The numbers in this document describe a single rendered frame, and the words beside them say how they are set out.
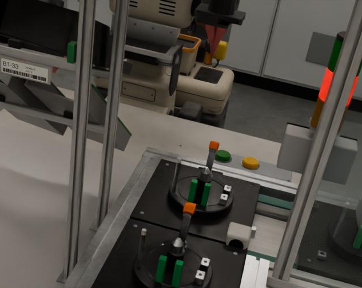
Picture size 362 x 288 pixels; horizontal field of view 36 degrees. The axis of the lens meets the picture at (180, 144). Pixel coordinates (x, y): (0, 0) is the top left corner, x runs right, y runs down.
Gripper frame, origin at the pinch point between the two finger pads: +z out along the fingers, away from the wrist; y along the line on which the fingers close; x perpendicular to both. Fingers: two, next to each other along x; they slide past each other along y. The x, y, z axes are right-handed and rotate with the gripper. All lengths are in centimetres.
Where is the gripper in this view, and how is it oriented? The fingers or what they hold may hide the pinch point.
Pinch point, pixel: (213, 51)
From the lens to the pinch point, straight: 124.7
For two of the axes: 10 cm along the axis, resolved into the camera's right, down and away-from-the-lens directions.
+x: 2.3, -4.4, 8.7
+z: -1.5, 8.6, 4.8
